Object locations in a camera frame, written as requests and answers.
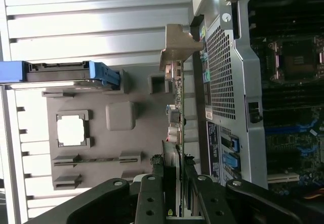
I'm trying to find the grey parts rack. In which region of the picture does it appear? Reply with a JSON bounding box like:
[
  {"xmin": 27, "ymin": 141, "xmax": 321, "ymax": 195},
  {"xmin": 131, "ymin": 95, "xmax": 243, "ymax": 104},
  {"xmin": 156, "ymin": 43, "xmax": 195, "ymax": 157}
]
[{"xmin": 42, "ymin": 68, "xmax": 170, "ymax": 192}]

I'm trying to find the white expansion slot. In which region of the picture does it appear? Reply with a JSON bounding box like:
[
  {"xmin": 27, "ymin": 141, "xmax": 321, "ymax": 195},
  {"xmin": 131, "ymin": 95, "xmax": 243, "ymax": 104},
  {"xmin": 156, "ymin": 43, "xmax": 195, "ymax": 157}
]
[{"xmin": 267, "ymin": 172, "xmax": 300, "ymax": 185}]

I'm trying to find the green motherboard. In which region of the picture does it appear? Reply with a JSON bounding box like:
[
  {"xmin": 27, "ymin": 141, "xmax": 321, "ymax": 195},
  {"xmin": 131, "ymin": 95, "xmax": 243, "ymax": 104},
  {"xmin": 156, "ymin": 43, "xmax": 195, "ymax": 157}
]
[{"xmin": 260, "ymin": 31, "xmax": 324, "ymax": 192}]

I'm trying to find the silver CPU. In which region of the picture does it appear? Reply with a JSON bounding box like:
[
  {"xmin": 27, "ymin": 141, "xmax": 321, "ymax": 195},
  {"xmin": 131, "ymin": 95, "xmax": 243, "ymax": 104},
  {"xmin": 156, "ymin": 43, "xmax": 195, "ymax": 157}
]
[{"xmin": 56, "ymin": 114, "xmax": 86, "ymax": 147}]

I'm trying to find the blue expansion slot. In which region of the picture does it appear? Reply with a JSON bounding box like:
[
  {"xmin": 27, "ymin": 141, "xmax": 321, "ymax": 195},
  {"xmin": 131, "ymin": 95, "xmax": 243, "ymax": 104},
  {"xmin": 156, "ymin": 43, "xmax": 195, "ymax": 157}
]
[{"xmin": 291, "ymin": 121, "xmax": 321, "ymax": 138}]

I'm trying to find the black grey PC case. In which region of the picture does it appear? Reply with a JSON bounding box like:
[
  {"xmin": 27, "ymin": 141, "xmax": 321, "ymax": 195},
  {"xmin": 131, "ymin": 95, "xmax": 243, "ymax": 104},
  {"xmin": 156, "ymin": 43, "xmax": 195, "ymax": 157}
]
[{"xmin": 189, "ymin": 0, "xmax": 324, "ymax": 224}]

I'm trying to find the silver hard disk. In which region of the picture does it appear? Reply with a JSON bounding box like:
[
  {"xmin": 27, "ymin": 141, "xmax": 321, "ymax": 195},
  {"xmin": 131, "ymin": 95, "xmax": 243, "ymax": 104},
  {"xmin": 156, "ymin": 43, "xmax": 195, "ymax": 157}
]
[{"xmin": 26, "ymin": 62, "xmax": 92, "ymax": 82}]

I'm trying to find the CPU socket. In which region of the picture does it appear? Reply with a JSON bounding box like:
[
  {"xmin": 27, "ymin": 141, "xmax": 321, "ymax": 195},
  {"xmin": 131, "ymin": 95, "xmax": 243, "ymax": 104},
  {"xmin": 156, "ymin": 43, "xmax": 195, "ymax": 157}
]
[{"xmin": 267, "ymin": 38, "xmax": 324, "ymax": 83}]

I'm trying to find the blue disk caddy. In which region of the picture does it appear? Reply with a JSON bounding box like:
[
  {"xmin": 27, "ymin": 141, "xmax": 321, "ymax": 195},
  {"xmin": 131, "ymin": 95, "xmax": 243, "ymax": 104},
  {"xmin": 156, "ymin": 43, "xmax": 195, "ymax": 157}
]
[{"xmin": 0, "ymin": 60, "xmax": 120, "ymax": 93}]

